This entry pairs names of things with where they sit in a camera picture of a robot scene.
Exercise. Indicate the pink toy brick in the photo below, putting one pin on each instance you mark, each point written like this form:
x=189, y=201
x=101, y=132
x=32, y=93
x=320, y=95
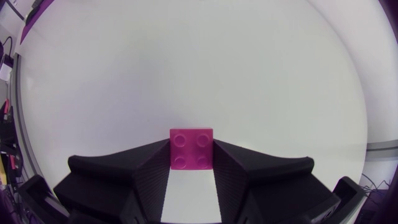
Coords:
x=191, y=149

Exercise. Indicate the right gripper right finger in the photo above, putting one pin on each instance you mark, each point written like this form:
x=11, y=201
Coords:
x=267, y=186

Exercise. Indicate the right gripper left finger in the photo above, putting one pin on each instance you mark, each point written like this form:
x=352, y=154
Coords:
x=124, y=183

